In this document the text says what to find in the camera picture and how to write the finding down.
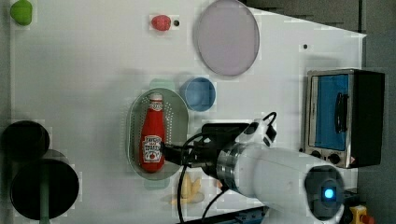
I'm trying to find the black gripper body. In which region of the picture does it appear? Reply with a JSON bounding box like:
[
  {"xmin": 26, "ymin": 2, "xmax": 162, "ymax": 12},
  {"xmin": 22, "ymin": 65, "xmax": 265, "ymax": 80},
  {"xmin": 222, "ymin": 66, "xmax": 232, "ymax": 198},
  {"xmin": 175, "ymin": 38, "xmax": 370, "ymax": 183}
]
[{"xmin": 161, "ymin": 122, "xmax": 248, "ymax": 176}]

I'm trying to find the red felt ketchup bottle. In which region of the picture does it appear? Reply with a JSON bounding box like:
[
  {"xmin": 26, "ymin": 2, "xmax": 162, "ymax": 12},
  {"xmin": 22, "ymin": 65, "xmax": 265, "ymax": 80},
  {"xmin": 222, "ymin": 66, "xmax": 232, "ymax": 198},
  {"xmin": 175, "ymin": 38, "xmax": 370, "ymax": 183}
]
[{"xmin": 139, "ymin": 92, "xmax": 165, "ymax": 173}]

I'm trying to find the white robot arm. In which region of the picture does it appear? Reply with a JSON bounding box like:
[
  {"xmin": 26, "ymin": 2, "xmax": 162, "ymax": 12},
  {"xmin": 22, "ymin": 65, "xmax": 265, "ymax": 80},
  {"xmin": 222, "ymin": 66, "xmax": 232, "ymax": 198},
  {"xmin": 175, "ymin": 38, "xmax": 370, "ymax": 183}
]
[{"xmin": 161, "ymin": 121, "xmax": 345, "ymax": 224}]

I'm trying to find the pale green oval strainer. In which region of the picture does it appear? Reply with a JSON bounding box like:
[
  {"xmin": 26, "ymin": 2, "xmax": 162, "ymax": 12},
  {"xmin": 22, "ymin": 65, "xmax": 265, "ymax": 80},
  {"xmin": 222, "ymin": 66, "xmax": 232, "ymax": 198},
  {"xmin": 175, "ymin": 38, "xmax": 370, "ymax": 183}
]
[{"xmin": 126, "ymin": 78, "xmax": 189, "ymax": 190}]

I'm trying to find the yellow toy banana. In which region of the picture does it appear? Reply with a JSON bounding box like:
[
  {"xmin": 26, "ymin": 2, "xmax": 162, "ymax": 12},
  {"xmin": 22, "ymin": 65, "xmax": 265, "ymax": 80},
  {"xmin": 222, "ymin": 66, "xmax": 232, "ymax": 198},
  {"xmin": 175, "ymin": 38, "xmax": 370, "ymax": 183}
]
[{"xmin": 163, "ymin": 173, "xmax": 205, "ymax": 205}]

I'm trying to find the blue bowl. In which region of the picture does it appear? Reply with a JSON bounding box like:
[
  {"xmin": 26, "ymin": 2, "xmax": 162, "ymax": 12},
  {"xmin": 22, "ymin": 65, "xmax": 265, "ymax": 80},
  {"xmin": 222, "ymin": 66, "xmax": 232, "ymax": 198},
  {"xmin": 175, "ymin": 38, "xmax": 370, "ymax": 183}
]
[{"xmin": 179, "ymin": 77, "xmax": 216, "ymax": 112}]

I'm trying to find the lilac round plate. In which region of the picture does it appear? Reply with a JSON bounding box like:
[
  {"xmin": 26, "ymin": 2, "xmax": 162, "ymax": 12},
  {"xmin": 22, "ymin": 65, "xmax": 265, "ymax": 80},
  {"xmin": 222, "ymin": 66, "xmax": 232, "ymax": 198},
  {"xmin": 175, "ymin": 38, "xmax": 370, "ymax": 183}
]
[{"xmin": 196, "ymin": 0, "xmax": 260, "ymax": 76}]

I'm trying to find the red toy strawberry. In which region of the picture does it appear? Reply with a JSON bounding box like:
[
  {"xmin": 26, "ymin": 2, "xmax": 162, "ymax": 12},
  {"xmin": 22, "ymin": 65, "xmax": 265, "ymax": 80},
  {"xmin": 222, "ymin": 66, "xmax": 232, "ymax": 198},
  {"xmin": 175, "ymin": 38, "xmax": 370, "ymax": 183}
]
[{"xmin": 151, "ymin": 15, "xmax": 171, "ymax": 32}]

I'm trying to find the silver toaster oven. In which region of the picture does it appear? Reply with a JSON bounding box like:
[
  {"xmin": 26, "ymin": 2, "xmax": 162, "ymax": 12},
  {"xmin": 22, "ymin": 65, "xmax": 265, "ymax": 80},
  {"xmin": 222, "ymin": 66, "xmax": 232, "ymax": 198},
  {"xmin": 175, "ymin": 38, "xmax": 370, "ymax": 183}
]
[{"xmin": 304, "ymin": 68, "xmax": 385, "ymax": 169}]

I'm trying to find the yellow red emergency button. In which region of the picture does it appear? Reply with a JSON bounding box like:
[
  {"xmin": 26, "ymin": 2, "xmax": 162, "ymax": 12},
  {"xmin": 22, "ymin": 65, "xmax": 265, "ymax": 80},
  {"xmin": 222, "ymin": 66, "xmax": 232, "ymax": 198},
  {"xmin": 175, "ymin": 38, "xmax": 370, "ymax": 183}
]
[{"xmin": 349, "ymin": 205, "xmax": 376, "ymax": 224}]

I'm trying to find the black cylinder container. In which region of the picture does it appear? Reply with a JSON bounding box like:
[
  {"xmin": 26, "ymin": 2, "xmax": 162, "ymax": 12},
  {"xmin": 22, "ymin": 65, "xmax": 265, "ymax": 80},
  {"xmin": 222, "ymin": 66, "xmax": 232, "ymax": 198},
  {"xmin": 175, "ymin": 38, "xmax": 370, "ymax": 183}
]
[{"xmin": 1, "ymin": 120, "xmax": 50, "ymax": 162}]

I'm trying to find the green toy pear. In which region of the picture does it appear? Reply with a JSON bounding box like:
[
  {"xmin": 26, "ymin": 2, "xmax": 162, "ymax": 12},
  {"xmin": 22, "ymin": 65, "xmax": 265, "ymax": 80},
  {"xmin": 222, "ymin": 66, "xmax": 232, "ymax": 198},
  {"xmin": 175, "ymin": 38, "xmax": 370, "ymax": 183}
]
[{"xmin": 10, "ymin": 0, "xmax": 33, "ymax": 26}]

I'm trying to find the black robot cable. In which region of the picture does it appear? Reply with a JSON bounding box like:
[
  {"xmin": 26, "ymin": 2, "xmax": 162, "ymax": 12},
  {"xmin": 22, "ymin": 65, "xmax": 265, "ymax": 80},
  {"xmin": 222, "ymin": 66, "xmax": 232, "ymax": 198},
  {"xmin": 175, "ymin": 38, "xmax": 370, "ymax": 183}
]
[{"xmin": 177, "ymin": 132, "xmax": 230, "ymax": 224}]

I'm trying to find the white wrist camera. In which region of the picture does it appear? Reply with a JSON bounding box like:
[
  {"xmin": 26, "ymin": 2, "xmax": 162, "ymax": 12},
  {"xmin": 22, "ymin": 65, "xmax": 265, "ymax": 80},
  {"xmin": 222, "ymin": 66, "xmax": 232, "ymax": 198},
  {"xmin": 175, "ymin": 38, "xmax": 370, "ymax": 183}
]
[{"xmin": 235, "ymin": 119, "xmax": 277, "ymax": 147}]

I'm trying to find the black pot with green handle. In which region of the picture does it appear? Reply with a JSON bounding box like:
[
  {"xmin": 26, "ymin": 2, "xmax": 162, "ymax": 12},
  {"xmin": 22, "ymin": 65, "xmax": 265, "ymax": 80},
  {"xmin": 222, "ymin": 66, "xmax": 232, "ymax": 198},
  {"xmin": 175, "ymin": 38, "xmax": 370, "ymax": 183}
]
[{"xmin": 10, "ymin": 149, "xmax": 79, "ymax": 220}]

